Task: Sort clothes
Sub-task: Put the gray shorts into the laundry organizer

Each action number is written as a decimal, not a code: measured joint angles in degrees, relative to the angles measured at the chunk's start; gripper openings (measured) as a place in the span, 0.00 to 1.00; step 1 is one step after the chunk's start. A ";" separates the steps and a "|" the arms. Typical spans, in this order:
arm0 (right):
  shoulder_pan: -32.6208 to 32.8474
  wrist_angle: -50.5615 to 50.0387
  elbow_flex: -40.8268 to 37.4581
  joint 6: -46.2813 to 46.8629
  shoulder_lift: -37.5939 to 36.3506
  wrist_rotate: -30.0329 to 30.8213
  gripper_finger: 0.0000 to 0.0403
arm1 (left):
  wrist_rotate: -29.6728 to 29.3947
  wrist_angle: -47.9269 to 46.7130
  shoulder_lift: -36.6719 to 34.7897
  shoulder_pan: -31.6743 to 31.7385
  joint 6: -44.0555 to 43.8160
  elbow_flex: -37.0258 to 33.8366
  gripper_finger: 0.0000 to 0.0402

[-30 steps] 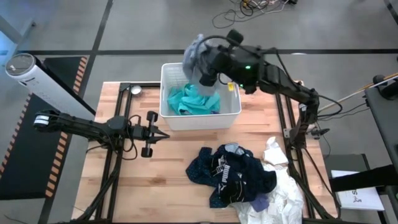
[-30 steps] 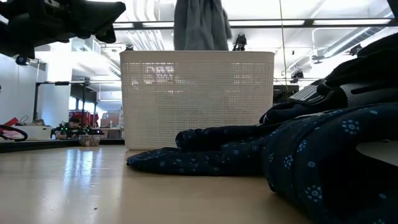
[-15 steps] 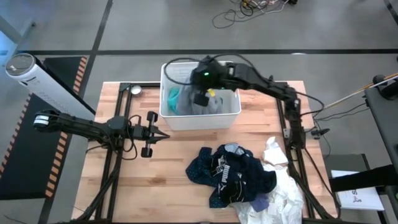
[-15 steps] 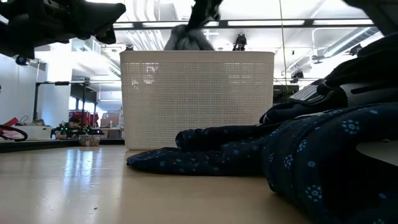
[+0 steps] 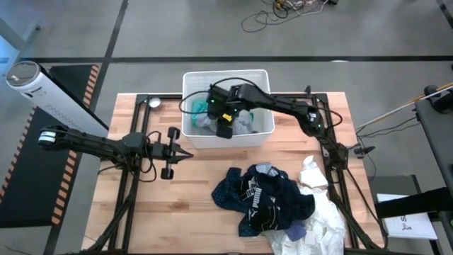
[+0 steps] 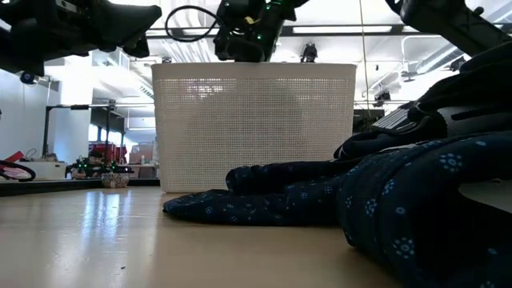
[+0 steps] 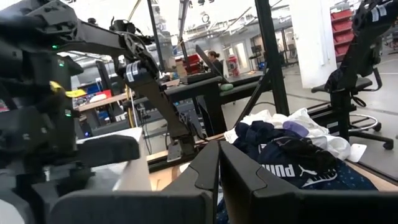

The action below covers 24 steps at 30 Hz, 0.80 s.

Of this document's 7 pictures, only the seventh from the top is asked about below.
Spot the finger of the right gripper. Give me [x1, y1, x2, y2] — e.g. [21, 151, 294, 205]
[15, 167, 94, 200]
[76, 135, 141, 169]

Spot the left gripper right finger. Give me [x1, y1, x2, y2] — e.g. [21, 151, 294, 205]
[219, 140, 398, 224]

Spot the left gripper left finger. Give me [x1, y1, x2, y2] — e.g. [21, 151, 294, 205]
[49, 140, 220, 224]

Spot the navy dotted garment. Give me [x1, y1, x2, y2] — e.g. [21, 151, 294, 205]
[216, 159, 379, 224]

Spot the wooden workbench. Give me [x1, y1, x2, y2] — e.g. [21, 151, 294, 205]
[74, 91, 135, 113]

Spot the black garment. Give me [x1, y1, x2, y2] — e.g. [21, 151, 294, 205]
[273, 136, 338, 175]

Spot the navy Puma garment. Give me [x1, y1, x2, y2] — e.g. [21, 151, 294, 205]
[233, 120, 339, 189]

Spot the white paper tag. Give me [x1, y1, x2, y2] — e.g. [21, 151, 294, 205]
[346, 143, 368, 164]

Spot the purple garment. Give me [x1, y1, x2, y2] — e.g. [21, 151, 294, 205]
[282, 120, 310, 138]

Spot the black desk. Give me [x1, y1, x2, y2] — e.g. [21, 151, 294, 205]
[164, 70, 274, 135]

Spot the red box stack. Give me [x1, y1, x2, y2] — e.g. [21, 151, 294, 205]
[185, 53, 202, 75]

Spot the black stool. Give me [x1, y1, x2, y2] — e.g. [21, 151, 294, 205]
[310, 67, 395, 151]

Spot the person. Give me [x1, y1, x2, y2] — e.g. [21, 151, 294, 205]
[206, 49, 225, 78]

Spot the red and white machine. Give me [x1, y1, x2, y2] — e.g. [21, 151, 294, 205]
[228, 54, 241, 78]

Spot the white building column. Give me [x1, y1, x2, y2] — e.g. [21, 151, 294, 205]
[289, 0, 331, 90]

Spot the shelf with red bins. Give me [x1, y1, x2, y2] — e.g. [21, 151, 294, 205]
[330, 8, 356, 63]

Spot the black aluminium rig frame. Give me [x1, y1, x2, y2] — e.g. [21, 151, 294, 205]
[146, 0, 398, 184]

